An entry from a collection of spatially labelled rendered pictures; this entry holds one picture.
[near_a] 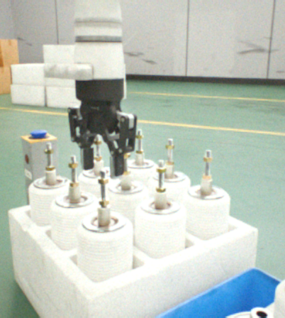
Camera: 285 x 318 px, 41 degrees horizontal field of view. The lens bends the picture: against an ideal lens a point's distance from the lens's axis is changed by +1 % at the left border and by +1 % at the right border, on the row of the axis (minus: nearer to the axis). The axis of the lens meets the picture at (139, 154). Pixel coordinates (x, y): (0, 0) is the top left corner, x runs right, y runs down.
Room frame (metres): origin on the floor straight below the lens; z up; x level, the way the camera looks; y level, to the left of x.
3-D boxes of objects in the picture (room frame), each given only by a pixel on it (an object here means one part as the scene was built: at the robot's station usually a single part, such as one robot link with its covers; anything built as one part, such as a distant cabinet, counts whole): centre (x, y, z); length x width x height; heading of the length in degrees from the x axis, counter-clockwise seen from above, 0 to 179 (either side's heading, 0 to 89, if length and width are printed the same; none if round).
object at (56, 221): (0.69, 0.13, 0.16); 0.10 x 0.10 x 0.18
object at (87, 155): (0.61, 0.09, 0.36); 0.02 x 0.01 x 0.04; 137
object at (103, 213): (0.59, 0.06, 0.26); 0.02 x 0.02 x 0.03
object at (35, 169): (0.95, 0.26, 0.16); 0.07 x 0.07 x 0.31; 35
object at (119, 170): (0.56, 0.03, 0.37); 0.03 x 0.01 x 0.05; 47
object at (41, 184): (0.78, 0.19, 0.25); 0.08 x 0.08 x 0.01
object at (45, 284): (0.75, 0.03, 0.09); 0.39 x 0.39 x 0.18; 35
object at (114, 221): (0.59, 0.06, 0.25); 0.08 x 0.08 x 0.01
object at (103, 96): (0.59, 0.06, 0.45); 0.08 x 0.08 x 0.09
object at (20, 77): (3.77, 0.95, 0.27); 0.39 x 0.39 x 0.18; 66
